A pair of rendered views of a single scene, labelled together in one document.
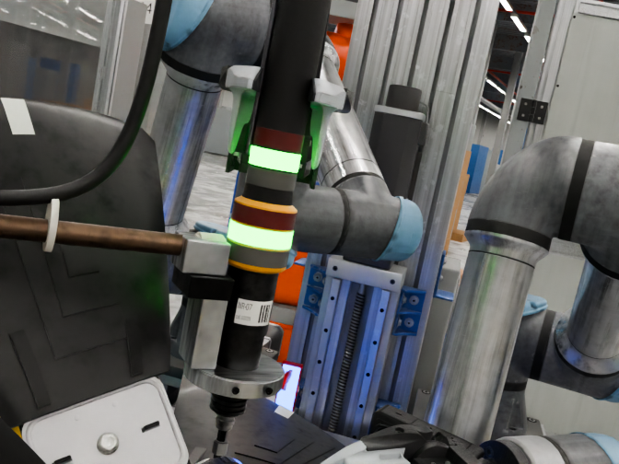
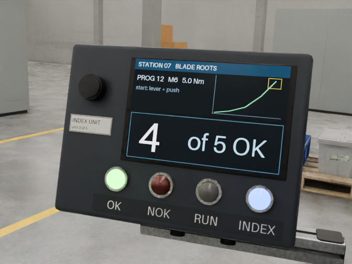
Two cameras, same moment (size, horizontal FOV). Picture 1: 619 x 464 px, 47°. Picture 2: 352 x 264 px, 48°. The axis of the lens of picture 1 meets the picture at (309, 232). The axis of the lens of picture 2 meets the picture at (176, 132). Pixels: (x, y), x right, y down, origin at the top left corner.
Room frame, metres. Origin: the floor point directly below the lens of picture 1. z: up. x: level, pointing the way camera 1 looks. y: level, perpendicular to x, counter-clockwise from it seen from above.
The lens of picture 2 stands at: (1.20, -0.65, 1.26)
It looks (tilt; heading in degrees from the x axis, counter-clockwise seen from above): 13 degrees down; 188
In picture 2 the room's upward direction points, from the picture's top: 2 degrees clockwise
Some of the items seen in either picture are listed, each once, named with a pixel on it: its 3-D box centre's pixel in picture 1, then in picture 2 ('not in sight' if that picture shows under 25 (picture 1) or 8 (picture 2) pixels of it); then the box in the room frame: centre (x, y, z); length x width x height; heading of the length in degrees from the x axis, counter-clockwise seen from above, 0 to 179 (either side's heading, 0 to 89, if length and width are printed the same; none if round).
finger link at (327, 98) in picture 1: (318, 126); not in sight; (0.50, 0.01, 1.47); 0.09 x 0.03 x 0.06; 12
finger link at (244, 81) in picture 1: (241, 111); not in sight; (0.50, 0.06, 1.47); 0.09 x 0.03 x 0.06; 174
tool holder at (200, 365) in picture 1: (232, 311); not in sight; (0.48, 0.04, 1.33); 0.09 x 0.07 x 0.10; 118
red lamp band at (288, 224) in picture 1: (263, 214); not in sight; (0.48, 0.03, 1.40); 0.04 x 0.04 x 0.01
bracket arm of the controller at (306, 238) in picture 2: not in sight; (237, 233); (0.76, -0.64, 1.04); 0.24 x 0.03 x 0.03; 83
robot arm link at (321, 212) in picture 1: (282, 215); not in sight; (0.77, 0.03, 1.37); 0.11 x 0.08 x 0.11; 116
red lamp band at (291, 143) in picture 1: (278, 139); not in sight; (0.48, 0.03, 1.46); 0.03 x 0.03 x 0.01
